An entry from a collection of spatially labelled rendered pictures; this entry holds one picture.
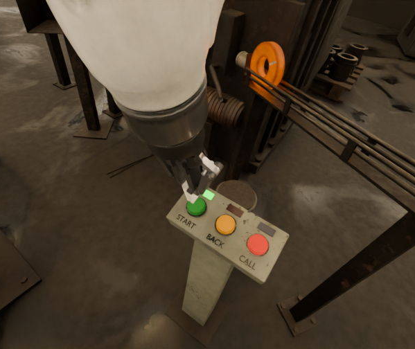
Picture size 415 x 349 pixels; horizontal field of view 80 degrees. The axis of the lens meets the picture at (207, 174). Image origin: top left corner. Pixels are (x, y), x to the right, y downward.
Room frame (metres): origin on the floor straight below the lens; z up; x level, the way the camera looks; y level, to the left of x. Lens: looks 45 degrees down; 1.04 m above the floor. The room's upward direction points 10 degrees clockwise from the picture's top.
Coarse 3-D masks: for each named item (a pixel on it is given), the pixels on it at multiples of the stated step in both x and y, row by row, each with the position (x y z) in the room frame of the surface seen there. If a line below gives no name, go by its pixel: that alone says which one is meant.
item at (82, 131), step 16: (16, 0) 1.13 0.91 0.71; (32, 0) 1.25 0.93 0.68; (32, 16) 1.20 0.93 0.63; (48, 16) 1.33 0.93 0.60; (32, 32) 1.13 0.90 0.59; (48, 32) 1.15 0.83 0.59; (80, 64) 1.22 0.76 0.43; (80, 80) 1.22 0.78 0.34; (80, 96) 1.22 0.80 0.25; (96, 112) 1.27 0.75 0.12; (80, 128) 1.22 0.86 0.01; (96, 128) 1.22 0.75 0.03
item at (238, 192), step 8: (224, 184) 0.48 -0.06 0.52; (232, 184) 0.49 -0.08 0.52; (240, 184) 0.49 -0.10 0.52; (224, 192) 0.45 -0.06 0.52; (232, 192) 0.46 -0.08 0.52; (240, 192) 0.47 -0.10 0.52; (248, 192) 0.47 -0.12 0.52; (232, 200) 0.43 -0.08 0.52; (240, 200) 0.44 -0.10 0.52; (248, 200) 0.44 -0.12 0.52; (256, 200) 0.45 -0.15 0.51; (248, 208) 0.41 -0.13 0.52
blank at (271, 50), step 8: (256, 48) 0.95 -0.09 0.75; (264, 48) 0.92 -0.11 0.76; (272, 48) 0.88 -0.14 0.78; (280, 48) 0.89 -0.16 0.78; (256, 56) 0.94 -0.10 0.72; (264, 56) 0.91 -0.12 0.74; (272, 56) 0.87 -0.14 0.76; (280, 56) 0.86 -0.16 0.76; (256, 64) 0.93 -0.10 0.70; (272, 64) 0.86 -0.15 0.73; (280, 64) 0.85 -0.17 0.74; (256, 72) 0.92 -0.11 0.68; (264, 72) 0.93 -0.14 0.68; (272, 72) 0.85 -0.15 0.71; (280, 72) 0.84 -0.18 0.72; (272, 80) 0.84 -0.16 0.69; (280, 80) 0.85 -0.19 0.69; (272, 88) 0.86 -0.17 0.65
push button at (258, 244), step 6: (258, 234) 0.28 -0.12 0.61; (252, 240) 0.26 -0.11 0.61; (258, 240) 0.26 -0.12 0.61; (264, 240) 0.26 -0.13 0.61; (252, 246) 0.25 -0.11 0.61; (258, 246) 0.25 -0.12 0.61; (264, 246) 0.25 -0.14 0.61; (252, 252) 0.24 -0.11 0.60; (258, 252) 0.24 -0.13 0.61; (264, 252) 0.24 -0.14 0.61
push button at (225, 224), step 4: (220, 216) 0.31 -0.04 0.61; (224, 216) 0.30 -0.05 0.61; (228, 216) 0.31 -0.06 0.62; (220, 220) 0.30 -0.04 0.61; (224, 220) 0.30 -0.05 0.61; (228, 220) 0.30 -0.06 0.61; (232, 220) 0.30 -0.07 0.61; (216, 224) 0.29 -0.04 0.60; (220, 224) 0.29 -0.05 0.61; (224, 224) 0.29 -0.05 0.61; (228, 224) 0.29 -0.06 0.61; (232, 224) 0.29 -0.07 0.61; (220, 228) 0.28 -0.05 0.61; (224, 228) 0.28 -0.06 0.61; (228, 228) 0.28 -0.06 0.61; (232, 228) 0.28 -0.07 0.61; (220, 232) 0.27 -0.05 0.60; (224, 232) 0.27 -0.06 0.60; (228, 232) 0.28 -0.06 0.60
